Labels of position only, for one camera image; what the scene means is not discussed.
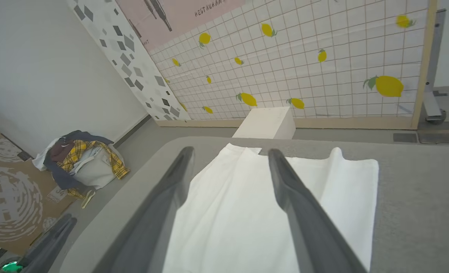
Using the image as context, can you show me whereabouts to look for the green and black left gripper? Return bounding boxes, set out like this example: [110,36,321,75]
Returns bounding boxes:
[0,213,78,273]

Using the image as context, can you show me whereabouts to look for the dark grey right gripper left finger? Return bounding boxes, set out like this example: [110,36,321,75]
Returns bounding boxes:
[94,146,196,273]

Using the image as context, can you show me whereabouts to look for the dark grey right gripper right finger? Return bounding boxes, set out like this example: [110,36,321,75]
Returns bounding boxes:
[268,148,368,273]

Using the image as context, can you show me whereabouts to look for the white garment with grey stitching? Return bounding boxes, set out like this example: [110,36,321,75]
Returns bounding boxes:
[163,143,379,273]

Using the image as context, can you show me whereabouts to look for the dark navy garment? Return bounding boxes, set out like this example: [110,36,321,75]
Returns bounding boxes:
[43,130,115,191]

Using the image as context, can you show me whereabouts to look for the maroon garment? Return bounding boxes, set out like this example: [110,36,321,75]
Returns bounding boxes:
[50,140,75,163]

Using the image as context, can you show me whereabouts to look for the brown printed cardboard sheet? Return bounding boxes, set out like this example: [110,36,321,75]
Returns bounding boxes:
[0,119,77,256]

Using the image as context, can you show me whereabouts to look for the white cloth beside basket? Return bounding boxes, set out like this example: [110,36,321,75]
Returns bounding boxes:
[32,137,62,171]

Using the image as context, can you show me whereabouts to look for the white rectangular box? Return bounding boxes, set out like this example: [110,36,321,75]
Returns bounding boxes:
[232,107,297,140]

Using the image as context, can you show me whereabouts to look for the lemon print grid panel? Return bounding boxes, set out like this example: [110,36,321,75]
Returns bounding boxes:
[149,0,439,130]

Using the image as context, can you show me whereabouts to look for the white panel with grey diamonds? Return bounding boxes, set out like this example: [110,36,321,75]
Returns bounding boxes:
[66,0,191,122]

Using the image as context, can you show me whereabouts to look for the pink restaurant poster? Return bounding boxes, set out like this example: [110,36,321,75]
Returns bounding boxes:
[114,0,247,52]

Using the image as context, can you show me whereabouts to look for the grey metal stand with caster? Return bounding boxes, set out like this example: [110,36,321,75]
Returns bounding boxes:
[418,8,449,126]

